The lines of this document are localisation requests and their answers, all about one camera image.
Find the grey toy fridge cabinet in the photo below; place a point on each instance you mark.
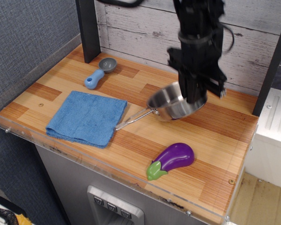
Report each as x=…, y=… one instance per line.
x=90, y=198

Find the white ribbed toy sink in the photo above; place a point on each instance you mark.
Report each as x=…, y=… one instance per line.
x=263, y=159

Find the blue folded napkin cloth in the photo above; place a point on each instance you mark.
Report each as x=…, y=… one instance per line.
x=87, y=119

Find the purple toy eggplant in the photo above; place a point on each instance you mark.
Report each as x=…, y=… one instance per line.
x=175, y=156

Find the clear acrylic table guard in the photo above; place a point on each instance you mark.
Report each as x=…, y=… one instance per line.
x=33, y=88

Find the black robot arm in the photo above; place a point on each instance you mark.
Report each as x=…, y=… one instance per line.
x=201, y=38

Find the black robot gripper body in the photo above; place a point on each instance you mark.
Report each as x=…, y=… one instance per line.
x=200, y=61

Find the black vertical post right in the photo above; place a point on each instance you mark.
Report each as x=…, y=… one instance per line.
x=268, y=80

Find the stainless steel pot with handle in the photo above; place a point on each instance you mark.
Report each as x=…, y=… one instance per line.
x=167, y=104

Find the blue handled grey scoop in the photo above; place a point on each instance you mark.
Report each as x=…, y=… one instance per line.
x=106, y=66

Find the black vertical post left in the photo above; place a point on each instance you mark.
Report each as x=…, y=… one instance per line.
x=88, y=29

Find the yellow and black object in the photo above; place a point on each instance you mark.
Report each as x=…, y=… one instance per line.
x=7, y=217

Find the black vertical post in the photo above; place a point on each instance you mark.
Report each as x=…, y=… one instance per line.
x=268, y=80
x=88, y=29

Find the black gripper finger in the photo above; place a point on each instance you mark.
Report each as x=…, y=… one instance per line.
x=196, y=91
x=183, y=82

